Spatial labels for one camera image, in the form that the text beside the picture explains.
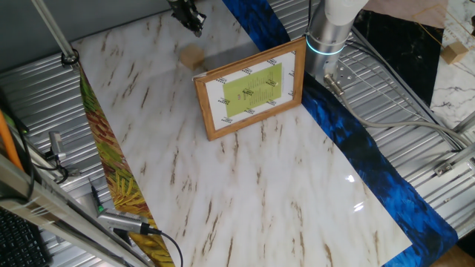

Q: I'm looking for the aluminium corner bracket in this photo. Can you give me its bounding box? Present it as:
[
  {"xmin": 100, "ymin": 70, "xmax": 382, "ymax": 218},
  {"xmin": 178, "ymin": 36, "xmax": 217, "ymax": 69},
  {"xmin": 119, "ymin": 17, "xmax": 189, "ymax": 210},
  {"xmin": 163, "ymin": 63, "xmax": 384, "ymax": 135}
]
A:
[{"xmin": 433, "ymin": 143, "xmax": 475, "ymax": 177}]

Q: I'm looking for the orange tube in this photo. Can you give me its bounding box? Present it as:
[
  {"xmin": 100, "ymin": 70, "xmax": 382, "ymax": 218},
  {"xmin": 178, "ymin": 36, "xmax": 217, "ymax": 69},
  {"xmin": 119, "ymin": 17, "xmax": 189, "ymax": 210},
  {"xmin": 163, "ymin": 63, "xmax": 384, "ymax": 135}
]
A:
[{"xmin": 0, "ymin": 109, "xmax": 25, "ymax": 172}]

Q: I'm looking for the white grey marble mat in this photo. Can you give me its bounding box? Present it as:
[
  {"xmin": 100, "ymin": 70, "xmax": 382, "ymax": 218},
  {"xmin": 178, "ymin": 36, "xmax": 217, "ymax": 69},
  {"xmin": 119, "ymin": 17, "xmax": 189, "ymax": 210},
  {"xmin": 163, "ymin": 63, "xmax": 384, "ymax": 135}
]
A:
[{"xmin": 429, "ymin": 0, "xmax": 475, "ymax": 130}]

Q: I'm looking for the wooden picture frame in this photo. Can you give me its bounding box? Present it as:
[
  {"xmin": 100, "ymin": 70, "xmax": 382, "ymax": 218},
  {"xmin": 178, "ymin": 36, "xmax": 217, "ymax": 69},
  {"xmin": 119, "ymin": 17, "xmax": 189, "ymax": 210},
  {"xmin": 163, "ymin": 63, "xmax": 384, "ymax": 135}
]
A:
[{"xmin": 192, "ymin": 36, "xmax": 307, "ymax": 142}]

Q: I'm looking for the blue painted mat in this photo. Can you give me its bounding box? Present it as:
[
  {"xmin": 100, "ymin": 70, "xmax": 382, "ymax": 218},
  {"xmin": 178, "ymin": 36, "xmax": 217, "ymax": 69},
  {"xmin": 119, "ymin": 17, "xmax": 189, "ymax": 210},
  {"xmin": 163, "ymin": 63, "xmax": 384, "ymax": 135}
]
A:
[{"xmin": 221, "ymin": 0, "xmax": 459, "ymax": 267}]

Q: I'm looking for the long silver camera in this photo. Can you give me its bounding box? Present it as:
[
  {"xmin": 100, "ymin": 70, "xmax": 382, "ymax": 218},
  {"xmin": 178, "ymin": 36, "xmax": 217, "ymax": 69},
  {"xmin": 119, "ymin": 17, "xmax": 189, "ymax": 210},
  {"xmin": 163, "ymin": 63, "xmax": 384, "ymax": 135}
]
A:
[{"xmin": 96, "ymin": 207, "xmax": 151, "ymax": 235}]

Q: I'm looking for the pink mat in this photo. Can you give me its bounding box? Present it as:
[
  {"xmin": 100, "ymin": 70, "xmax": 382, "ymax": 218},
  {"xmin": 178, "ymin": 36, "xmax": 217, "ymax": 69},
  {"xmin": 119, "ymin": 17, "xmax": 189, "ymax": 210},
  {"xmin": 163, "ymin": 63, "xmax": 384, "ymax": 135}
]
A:
[{"xmin": 361, "ymin": 0, "xmax": 451, "ymax": 30}]

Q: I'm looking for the aluminium frame beam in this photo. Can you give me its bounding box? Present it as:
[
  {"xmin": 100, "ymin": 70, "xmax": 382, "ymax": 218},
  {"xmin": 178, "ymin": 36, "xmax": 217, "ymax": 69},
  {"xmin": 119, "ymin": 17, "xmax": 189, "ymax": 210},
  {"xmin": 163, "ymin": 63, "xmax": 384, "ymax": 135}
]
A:
[{"xmin": 0, "ymin": 154, "xmax": 150, "ymax": 267}]

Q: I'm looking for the black keyboard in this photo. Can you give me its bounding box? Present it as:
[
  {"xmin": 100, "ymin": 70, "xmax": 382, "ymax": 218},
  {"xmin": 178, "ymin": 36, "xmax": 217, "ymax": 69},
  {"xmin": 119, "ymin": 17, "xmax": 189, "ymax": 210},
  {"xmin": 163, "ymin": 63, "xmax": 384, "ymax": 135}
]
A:
[{"xmin": 0, "ymin": 207, "xmax": 52, "ymax": 267}]

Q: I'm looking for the green handled screwdriver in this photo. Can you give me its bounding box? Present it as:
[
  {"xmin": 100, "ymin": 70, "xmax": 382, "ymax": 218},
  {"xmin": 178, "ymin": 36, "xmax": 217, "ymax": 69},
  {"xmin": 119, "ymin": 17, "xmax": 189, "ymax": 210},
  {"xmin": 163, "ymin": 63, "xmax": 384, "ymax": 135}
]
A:
[{"xmin": 90, "ymin": 180, "xmax": 106, "ymax": 214}]

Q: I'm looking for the yellow green painted mat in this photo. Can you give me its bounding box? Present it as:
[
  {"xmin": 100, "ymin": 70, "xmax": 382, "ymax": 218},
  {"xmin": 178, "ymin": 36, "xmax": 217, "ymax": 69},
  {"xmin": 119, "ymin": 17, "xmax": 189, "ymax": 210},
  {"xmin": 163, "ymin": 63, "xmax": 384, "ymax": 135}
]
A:
[{"xmin": 78, "ymin": 66, "xmax": 175, "ymax": 267}]

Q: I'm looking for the aluminium pole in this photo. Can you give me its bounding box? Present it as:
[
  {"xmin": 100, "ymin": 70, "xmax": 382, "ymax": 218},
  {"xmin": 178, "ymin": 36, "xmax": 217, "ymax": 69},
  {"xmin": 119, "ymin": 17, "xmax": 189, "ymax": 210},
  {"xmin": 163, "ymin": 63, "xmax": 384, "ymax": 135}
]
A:
[{"xmin": 30, "ymin": 0, "xmax": 81, "ymax": 68}]

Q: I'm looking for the white brown marble mat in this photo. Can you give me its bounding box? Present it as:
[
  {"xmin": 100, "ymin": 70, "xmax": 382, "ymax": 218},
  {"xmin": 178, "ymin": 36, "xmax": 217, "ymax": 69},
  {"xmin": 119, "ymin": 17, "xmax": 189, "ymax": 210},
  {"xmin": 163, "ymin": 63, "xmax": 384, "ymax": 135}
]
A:
[{"xmin": 70, "ymin": 0, "xmax": 413, "ymax": 267}]

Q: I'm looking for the black marble mat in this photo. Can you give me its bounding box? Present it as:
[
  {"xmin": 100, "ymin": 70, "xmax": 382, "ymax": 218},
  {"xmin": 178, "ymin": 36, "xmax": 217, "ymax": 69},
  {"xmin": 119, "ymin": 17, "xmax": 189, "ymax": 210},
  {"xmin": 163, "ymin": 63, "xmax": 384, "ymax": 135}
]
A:
[{"xmin": 351, "ymin": 9, "xmax": 445, "ymax": 108}]

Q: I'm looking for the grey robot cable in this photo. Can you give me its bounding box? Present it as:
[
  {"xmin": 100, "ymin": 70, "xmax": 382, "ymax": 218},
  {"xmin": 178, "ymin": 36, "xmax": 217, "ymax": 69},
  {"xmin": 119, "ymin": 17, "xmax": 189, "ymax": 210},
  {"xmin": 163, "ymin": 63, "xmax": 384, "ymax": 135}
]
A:
[{"xmin": 323, "ymin": 73, "xmax": 473, "ymax": 150}]

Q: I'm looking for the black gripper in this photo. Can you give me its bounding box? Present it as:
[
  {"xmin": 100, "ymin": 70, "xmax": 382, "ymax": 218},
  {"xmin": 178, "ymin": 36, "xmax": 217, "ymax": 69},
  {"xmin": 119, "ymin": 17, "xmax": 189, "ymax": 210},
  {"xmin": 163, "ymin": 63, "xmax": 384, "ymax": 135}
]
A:
[{"xmin": 167, "ymin": 0, "xmax": 207, "ymax": 38}]

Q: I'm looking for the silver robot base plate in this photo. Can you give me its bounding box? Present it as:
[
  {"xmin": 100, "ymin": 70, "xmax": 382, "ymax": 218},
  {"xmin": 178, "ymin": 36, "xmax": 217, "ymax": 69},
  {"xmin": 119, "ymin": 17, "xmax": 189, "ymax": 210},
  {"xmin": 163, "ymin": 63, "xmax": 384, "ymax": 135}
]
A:
[{"xmin": 325, "ymin": 59, "xmax": 356, "ymax": 88}]

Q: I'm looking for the black camera cable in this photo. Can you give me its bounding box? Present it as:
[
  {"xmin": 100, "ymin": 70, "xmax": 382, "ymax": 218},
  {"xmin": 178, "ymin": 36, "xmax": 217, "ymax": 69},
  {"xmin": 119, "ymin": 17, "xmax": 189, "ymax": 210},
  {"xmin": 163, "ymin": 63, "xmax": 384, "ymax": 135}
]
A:
[{"xmin": 147, "ymin": 226, "xmax": 185, "ymax": 267}]

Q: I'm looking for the small wooden block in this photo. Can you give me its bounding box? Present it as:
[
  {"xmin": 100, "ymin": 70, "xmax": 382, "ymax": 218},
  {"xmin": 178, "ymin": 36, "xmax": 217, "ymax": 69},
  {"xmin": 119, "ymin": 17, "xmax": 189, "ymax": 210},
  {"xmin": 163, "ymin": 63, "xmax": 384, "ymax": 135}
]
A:
[{"xmin": 440, "ymin": 40, "xmax": 470, "ymax": 65}]

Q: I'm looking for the light wooden cube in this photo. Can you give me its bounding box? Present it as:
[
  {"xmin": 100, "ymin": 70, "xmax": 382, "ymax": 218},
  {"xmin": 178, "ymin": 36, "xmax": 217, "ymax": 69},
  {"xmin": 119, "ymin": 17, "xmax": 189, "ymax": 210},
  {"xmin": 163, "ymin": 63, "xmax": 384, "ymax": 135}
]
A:
[{"xmin": 180, "ymin": 44, "xmax": 206, "ymax": 71}]

